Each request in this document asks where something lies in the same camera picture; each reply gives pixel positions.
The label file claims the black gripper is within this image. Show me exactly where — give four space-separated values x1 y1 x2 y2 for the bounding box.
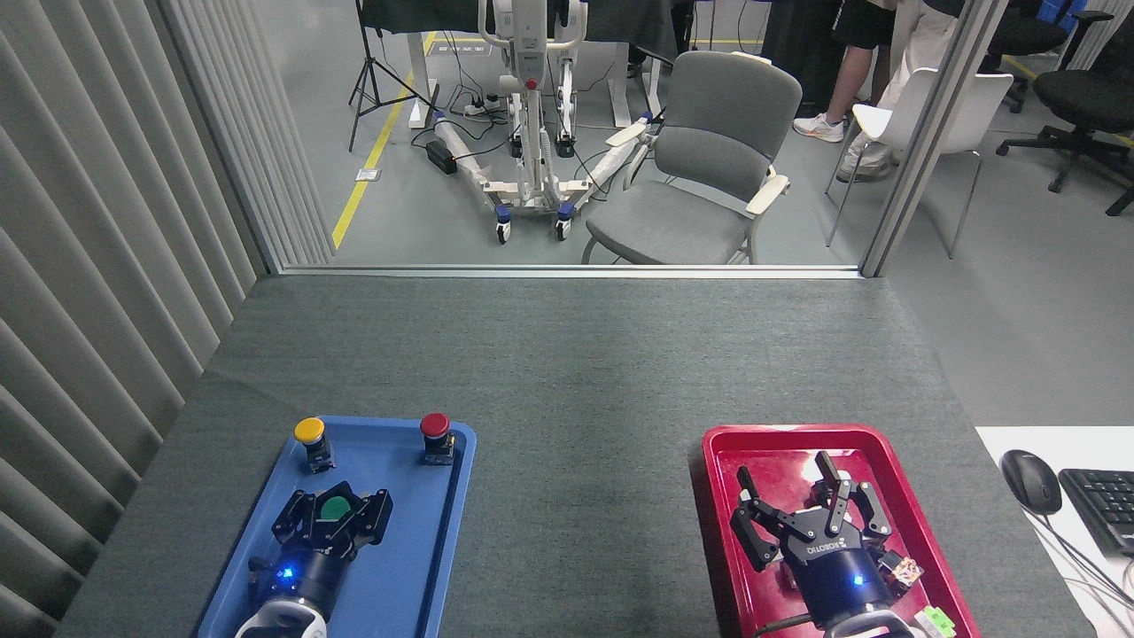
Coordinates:
730 450 894 632
248 481 394 617

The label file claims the yellow push button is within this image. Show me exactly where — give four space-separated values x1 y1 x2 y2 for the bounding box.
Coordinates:
294 416 336 473

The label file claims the red push button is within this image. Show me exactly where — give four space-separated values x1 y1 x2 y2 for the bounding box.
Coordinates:
419 412 457 466

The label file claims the blue plastic tray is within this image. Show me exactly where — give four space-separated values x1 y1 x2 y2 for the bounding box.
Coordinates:
197 415 478 638

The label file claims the red plastic tray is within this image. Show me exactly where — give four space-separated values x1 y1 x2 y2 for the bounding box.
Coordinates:
700 424 983 638

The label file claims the white side desk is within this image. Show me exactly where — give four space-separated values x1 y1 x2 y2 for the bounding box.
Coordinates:
975 425 1134 638

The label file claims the black computer mouse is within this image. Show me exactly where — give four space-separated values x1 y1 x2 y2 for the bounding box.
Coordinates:
1001 449 1062 517

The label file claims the black keyboard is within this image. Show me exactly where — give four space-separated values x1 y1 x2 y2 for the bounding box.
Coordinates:
1059 468 1134 557

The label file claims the grey armchair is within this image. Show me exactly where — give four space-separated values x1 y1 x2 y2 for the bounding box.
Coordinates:
580 51 803 265

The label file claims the white stand on wheels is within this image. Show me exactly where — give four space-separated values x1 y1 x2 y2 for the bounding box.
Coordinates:
434 0 661 245

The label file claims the white plastic chair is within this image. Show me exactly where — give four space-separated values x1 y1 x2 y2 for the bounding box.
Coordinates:
824 66 1015 261

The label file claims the black tripod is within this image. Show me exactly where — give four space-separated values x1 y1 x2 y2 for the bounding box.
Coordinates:
348 0 439 153

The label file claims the person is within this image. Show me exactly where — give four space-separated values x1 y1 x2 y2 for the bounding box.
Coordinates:
837 0 967 183
793 0 896 143

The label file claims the black office chair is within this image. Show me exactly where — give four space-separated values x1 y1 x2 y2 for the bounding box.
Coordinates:
948 0 1113 114
997 35 1134 218

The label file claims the black switch with amber lens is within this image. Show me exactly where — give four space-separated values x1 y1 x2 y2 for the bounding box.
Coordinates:
877 549 924 593

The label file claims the mouse cable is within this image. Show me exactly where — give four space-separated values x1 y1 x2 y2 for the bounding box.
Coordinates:
1032 512 1134 621

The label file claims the silver frame rail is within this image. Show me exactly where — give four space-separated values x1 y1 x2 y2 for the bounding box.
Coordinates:
279 264 865 281

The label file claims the silver frame post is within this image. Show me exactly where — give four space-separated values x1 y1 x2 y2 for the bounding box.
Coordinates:
859 0 1011 278

